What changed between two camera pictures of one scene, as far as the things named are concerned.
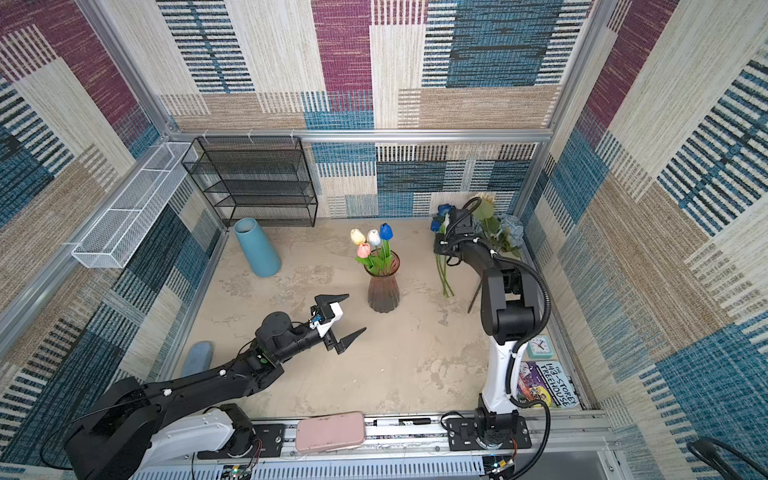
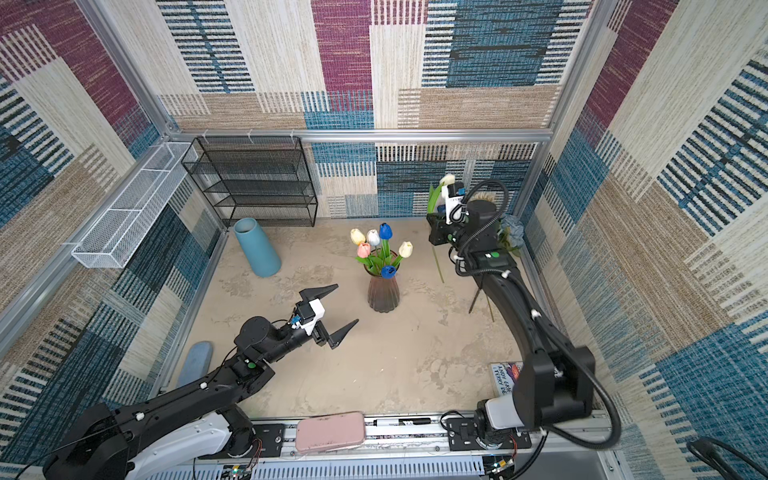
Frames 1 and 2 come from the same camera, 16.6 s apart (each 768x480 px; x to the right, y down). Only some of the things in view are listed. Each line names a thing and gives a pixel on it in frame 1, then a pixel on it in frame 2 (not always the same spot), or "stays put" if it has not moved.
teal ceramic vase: (259, 251) stays put
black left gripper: (341, 344) -> (321, 339)
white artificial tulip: (373, 237) stays put
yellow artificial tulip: (357, 236) stays put
